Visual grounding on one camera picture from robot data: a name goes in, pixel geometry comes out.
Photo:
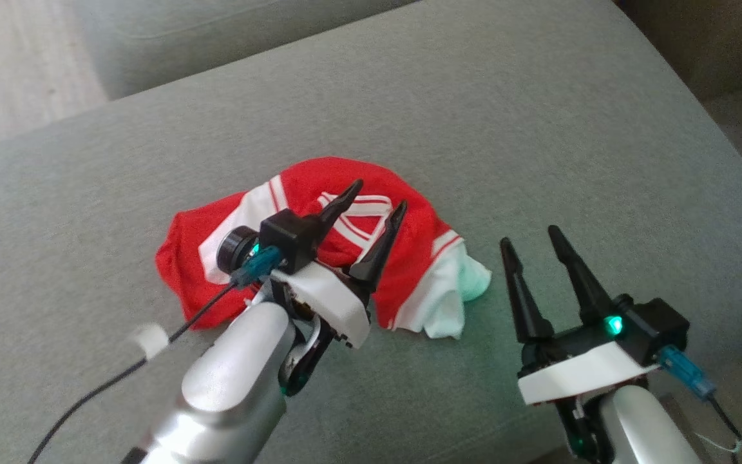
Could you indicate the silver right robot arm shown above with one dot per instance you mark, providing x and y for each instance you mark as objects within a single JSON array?
[{"x": 648, "y": 432}]

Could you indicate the red shorts with white stripes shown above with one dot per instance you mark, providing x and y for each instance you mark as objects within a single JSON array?
[{"x": 184, "y": 270}]

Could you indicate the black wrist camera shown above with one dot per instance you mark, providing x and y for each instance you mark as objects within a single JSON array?
[
  {"x": 657, "y": 328},
  {"x": 287, "y": 238}
]

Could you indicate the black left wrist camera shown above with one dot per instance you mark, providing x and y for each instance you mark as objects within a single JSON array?
[{"x": 287, "y": 238}]

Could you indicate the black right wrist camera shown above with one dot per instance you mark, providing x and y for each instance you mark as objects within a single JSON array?
[{"x": 657, "y": 328}]

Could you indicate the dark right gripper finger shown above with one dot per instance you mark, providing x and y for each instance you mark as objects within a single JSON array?
[
  {"x": 525, "y": 303},
  {"x": 583, "y": 287}
]

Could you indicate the small grey sofa seat cushion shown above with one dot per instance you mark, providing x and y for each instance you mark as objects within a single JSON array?
[{"x": 216, "y": 38}]

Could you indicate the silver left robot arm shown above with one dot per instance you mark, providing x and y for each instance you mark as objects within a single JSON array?
[{"x": 236, "y": 386}]

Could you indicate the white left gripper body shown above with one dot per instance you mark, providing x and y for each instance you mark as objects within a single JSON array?
[{"x": 329, "y": 299}]

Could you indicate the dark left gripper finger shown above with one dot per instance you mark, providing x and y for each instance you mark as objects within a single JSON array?
[
  {"x": 339, "y": 209},
  {"x": 377, "y": 258}
]

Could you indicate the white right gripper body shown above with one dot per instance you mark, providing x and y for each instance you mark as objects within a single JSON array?
[{"x": 577, "y": 374}]

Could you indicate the large grey sofa seat cushion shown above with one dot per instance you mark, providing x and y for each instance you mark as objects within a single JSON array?
[{"x": 538, "y": 129}]

